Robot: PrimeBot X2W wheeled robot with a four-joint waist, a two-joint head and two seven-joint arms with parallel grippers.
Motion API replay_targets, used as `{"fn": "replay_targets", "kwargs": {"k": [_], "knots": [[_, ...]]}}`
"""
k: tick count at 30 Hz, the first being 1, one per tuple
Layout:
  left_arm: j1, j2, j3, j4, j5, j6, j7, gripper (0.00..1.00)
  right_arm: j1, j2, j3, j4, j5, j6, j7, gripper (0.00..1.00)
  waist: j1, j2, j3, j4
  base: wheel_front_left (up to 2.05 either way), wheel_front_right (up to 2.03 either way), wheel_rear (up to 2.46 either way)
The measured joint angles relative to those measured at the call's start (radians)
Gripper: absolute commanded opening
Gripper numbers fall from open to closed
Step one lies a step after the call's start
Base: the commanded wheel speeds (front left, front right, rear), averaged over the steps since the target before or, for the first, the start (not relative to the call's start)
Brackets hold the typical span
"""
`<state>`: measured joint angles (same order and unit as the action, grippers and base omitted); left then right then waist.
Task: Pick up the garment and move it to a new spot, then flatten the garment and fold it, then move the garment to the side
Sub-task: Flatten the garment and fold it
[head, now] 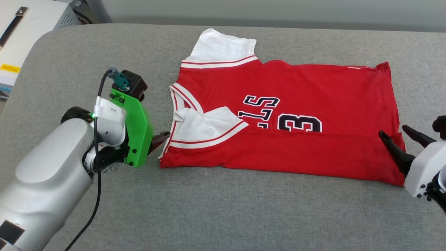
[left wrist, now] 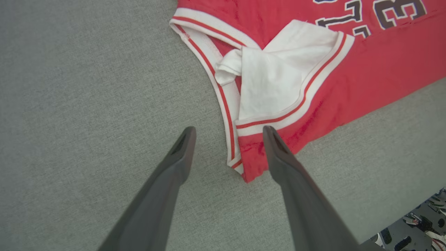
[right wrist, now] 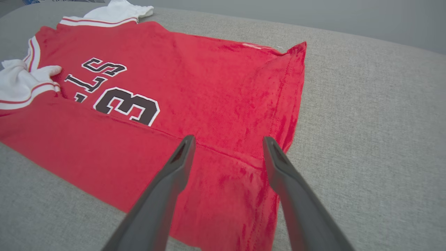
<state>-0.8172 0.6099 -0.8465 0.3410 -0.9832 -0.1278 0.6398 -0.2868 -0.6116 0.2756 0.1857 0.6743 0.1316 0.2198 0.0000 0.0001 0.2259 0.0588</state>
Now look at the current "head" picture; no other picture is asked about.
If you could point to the grey fabric sofa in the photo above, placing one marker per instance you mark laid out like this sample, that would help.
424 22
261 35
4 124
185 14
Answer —
244 216

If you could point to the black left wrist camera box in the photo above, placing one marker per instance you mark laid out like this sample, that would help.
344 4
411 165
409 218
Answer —
134 85

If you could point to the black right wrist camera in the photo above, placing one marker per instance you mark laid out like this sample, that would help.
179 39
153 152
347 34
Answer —
440 127

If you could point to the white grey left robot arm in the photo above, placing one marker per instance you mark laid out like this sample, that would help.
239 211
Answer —
45 174

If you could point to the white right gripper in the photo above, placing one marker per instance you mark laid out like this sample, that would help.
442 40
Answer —
425 170

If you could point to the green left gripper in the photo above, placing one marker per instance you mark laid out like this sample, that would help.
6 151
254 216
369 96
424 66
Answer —
137 132

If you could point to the dark grey equipment case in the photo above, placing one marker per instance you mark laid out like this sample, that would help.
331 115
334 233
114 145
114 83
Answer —
90 12

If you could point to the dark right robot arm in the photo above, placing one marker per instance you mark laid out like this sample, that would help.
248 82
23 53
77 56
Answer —
439 195

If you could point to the red white Bulls jersey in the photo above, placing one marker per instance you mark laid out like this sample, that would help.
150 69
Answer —
278 157

